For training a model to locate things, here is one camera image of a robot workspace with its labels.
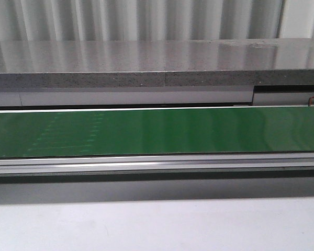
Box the green conveyor belt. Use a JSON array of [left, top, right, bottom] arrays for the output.
[[0, 106, 314, 158]]

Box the grey speckled stone counter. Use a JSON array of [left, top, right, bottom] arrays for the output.
[[0, 39, 314, 89]]

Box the white pleated curtain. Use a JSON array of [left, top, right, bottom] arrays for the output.
[[0, 1, 314, 41]]

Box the silver conveyor frame rail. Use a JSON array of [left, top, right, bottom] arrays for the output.
[[0, 152, 314, 174]]

